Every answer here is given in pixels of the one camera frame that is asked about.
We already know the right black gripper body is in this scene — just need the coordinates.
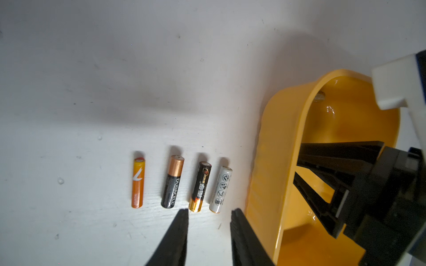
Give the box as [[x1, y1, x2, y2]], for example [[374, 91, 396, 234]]
[[337, 147, 426, 266]]

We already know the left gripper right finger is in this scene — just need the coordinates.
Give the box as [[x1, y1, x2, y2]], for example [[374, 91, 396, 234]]
[[230, 208, 274, 266]]

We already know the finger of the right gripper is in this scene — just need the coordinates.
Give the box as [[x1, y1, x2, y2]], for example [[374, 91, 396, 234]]
[[293, 173, 349, 238], [297, 141, 385, 176]]

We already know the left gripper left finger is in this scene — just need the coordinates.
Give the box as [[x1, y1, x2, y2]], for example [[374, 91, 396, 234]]
[[146, 209, 189, 266]]

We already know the yellow plastic storage box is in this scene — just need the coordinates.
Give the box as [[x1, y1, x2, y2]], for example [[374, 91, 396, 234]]
[[245, 70, 400, 266]]

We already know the black copper Duracell battery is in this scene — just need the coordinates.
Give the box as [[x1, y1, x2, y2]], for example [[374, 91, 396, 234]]
[[161, 155, 184, 209]]

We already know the white battery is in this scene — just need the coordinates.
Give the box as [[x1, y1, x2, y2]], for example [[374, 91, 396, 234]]
[[209, 166, 233, 213]]

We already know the orange battery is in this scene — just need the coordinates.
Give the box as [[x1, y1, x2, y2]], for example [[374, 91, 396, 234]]
[[132, 157, 145, 208]]

